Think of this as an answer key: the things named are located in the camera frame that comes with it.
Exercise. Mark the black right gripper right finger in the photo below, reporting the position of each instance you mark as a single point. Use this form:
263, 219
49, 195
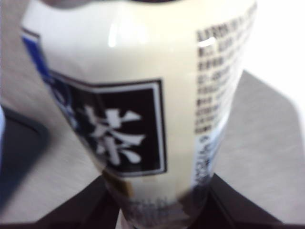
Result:
228, 210

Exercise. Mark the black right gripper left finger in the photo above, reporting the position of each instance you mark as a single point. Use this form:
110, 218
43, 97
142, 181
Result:
83, 210

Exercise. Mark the dark blue tray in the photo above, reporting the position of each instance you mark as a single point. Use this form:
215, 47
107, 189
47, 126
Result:
19, 155

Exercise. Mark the dark oolong tea bottle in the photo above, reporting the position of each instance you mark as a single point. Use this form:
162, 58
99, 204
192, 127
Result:
131, 59

